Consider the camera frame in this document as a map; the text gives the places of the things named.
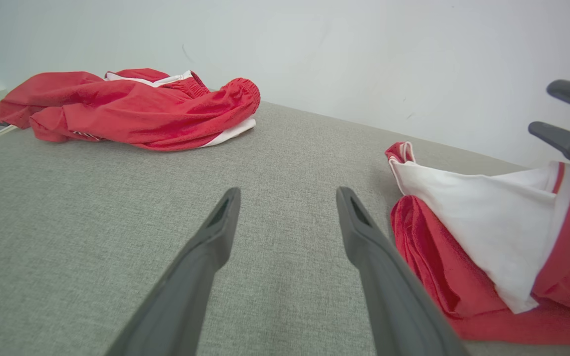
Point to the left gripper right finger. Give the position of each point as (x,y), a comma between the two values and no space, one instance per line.
(394,301)

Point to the red jersey with white sleeves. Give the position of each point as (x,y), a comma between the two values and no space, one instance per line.
(493,222)

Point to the red shorts with white stripe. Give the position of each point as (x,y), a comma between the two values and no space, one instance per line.
(131,111)

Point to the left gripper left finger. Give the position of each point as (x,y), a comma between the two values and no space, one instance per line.
(181,296)

